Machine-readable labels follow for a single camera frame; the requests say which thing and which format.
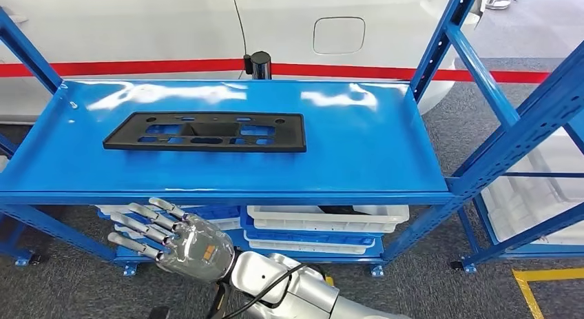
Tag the red barrier belt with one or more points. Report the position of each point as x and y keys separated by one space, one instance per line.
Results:
x=137 y=67

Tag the translucent white storage bin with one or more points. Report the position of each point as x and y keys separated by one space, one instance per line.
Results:
x=524 y=207

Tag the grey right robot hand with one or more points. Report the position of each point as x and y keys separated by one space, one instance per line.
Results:
x=200 y=253

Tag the black stanchion post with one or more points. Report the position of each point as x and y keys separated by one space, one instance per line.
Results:
x=260 y=66

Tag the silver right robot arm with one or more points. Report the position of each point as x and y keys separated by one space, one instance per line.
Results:
x=310 y=294

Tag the yellow floor tape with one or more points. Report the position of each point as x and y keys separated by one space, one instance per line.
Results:
x=547 y=275
x=329 y=280

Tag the blue metal shelf rack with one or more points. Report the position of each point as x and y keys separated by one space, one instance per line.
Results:
x=365 y=148
x=9 y=244
x=524 y=237

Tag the white car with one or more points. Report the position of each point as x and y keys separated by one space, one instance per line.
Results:
x=137 y=25

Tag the black part in bin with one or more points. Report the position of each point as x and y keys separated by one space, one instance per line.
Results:
x=342 y=210

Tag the black plastic panel part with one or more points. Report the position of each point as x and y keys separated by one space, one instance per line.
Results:
x=292 y=134

